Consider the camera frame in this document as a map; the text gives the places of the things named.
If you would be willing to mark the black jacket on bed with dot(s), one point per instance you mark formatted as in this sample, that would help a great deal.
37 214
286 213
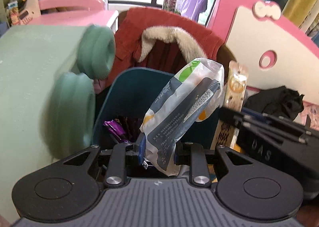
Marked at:
280 101

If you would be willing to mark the red fleece-lined jacket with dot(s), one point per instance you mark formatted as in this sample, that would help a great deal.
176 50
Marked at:
162 40

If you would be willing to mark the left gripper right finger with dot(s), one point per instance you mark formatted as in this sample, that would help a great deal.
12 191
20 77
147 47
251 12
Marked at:
183 153

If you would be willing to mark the pink white bed headboard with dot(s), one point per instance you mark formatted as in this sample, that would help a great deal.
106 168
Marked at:
275 51

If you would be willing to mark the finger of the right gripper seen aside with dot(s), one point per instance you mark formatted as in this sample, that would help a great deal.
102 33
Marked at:
280 126

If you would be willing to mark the lower green round cushion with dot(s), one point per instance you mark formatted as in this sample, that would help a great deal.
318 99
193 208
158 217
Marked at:
70 117

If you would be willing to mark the dark teal trash bin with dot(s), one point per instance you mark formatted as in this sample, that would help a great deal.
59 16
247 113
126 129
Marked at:
127 99

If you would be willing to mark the white paper tissue pack wrapper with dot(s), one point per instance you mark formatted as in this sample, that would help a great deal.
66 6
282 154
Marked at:
192 95

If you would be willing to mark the mint green desk board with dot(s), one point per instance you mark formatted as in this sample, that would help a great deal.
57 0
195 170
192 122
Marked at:
32 58

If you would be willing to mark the upper green round cushion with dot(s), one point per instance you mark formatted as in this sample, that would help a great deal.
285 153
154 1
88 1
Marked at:
96 52

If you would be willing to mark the beige snack wrapper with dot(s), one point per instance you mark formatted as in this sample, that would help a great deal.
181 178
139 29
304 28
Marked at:
233 99

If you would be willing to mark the green round cushion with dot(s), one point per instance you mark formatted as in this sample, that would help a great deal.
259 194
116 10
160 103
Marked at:
96 52
70 117

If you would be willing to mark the purple snack wrapper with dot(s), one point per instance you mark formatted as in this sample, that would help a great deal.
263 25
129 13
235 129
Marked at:
116 131

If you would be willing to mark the dark patterned box on sill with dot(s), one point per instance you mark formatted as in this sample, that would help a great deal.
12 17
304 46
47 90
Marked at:
173 6

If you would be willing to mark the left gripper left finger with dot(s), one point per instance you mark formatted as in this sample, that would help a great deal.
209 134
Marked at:
140 149

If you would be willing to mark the pink desk rail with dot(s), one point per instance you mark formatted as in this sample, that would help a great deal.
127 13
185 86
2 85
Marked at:
86 4

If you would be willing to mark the green desk organizer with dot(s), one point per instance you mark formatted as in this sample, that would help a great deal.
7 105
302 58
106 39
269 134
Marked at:
14 12

